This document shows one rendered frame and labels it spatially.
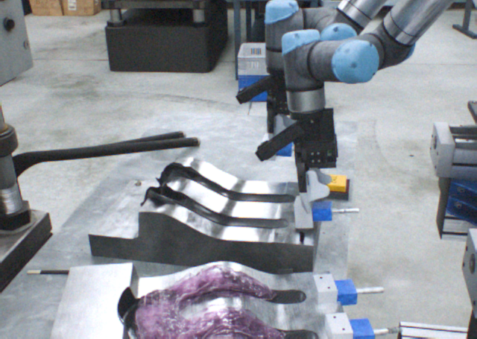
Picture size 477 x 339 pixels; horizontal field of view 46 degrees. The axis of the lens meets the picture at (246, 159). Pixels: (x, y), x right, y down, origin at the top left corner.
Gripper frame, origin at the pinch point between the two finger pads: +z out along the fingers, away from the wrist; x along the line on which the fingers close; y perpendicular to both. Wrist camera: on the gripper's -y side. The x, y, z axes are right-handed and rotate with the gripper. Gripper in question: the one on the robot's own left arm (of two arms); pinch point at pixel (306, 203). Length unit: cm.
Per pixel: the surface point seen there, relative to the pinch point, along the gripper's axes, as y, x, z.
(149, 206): -33.1, -5.1, -2.8
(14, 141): -68, 3, -17
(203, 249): -22.1, -6.1, 7.4
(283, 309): -2.9, -21.9, 11.8
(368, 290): 12.2, -14.1, 12.5
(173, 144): -45, 45, -2
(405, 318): 21, 89, 87
